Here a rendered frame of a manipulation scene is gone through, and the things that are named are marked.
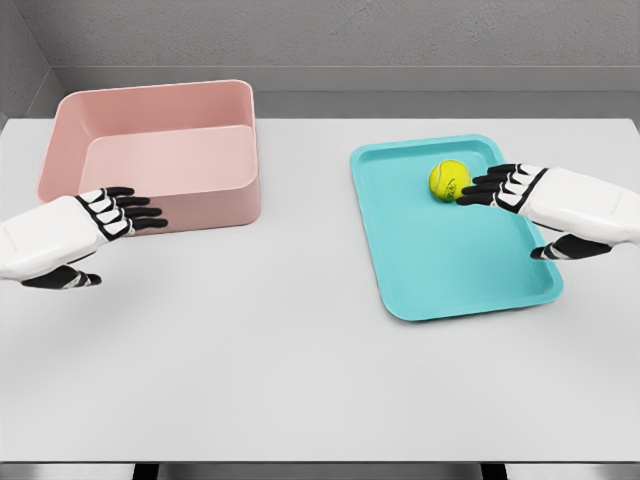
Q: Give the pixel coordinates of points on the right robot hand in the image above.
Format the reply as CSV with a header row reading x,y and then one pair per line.
x,y
575,205

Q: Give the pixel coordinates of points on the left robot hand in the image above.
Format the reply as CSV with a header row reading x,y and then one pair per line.
x,y
47,231

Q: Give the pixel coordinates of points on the yellow tennis ball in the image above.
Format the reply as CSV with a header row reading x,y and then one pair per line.
x,y
447,179

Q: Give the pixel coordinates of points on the blue plastic tray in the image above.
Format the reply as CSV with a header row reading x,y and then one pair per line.
x,y
450,250

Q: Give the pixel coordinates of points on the pink plastic basket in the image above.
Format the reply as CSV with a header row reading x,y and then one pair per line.
x,y
165,150

